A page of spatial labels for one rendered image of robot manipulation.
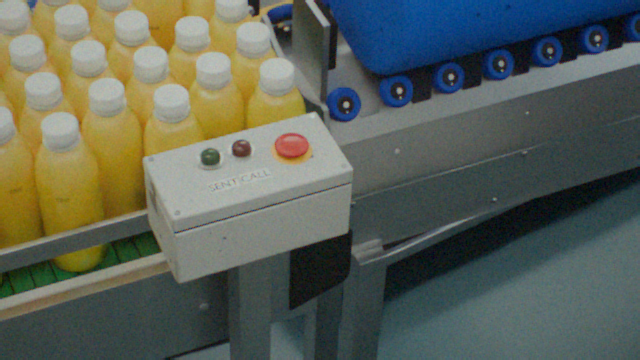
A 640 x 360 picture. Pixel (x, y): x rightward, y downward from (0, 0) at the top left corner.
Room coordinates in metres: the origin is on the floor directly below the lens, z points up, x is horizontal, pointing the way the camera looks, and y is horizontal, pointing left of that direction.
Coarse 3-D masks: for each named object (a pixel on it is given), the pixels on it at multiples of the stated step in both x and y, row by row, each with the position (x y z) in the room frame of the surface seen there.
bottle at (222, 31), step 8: (216, 16) 1.22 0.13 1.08; (240, 16) 1.22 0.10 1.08; (248, 16) 1.23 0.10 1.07; (208, 24) 1.23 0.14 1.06; (216, 24) 1.22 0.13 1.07; (224, 24) 1.21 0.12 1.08; (232, 24) 1.21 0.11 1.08; (240, 24) 1.21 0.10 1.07; (216, 32) 1.21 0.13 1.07; (224, 32) 1.21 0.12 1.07; (232, 32) 1.20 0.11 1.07; (216, 40) 1.20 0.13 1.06; (224, 40) 1.20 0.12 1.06; (232, 40) 1.20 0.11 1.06; (216, 48) 1.20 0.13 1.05; (224, 48) 1.20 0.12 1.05; (232, 48) 1.20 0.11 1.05
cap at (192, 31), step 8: (192, 16) 1.19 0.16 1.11; (176, 24) 1.17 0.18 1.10; (184, 24) 1.17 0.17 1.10; (192, 24) 1.17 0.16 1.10; (200, 24) 1.17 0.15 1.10; (176, 32) 1.16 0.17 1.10; (184, 32) 1.16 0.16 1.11; (192, 32) 1.16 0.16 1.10; (200, 32) 1.16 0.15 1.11; (208, 32) 1.17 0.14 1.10; (184, 40) 1.15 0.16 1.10; (192, 40) 1.15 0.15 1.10; (200, 40) 1.15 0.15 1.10
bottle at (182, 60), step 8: (176, 40) 1.17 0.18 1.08; (208, 40) 1.17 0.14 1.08; (176, 48) 1.16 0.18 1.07; (184, 48) 1.15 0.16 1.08; (192, 48) 1.15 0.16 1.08; (200, 48) 1.15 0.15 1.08; (208, 48) 1.17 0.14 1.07; (168, 56) 1.16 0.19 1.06; (176, 56) 1.15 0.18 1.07; (184, 56) 1.15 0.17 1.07; (192, 56) 1.15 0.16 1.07; (168, 64) 1.16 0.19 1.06; (176, 64) 1.15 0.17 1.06; (184, 64) 1.14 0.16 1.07; (192, 64) 1.14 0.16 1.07; (176, 72) 1.14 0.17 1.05; (184, 72) 1.14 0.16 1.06; (192, 72) 1.14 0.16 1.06; (184, 80) 1.14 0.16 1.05; (192, 80) 1.14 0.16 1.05; (184, 88) 1.14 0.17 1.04
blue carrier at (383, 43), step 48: (336, 0) 1.37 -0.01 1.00; (384, 0) 1.25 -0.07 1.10; (432, 0) 1.21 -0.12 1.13; (480, 0) 1.24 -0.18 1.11; (528, 0) 1.26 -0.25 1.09; (576, 0) 1.30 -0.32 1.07; (624, 0) 1.34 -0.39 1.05; (384, 48) 1.24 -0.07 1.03; (432, 48) 1.22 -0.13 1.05; (480, 48) 1.27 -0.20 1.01
